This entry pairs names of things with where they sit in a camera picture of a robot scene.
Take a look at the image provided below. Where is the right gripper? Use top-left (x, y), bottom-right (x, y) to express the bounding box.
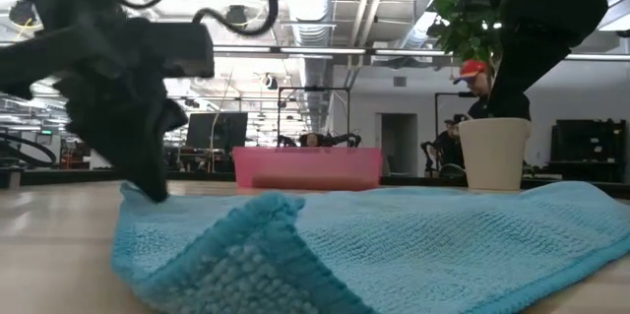
top-left (486, 0), bottom-right (610, 103)

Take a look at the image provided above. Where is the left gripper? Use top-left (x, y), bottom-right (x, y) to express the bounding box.
top-left (0, 12), bottom-right (190, 204)

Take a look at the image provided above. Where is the translucent pink plastic bin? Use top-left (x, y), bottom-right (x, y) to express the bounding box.
top-left (231, 145), bottom-right (384, 192)

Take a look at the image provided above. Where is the turquoise microfiber towel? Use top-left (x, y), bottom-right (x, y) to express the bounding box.
top-left (110, 179), bottom-right (630, 314)

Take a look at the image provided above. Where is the black computer monitor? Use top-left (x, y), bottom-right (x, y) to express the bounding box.
top-left (185, 111), bottom-right (249, 153)

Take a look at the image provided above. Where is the green leafy plant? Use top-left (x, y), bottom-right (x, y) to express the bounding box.
top-left (425, 0), bottom-right (503, 74)

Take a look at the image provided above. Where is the white plant pot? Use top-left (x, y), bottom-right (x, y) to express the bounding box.
top-left (457, 116), bottom-right (533, 192)

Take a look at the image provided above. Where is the black shelf unit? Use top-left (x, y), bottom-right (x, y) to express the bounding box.
top-left (549, 118), bottom-right (628, 183)

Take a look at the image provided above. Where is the black ceiling device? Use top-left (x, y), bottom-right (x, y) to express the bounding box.
top-left (224, 4), bottom-right (249, 28)

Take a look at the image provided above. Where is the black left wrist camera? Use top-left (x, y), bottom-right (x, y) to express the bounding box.
top-left (147, 21), bottom-right (217, 79)

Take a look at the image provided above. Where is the thick black looped cable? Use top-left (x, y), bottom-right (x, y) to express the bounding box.
top-left (0, 131), bottom-right (58, 168)

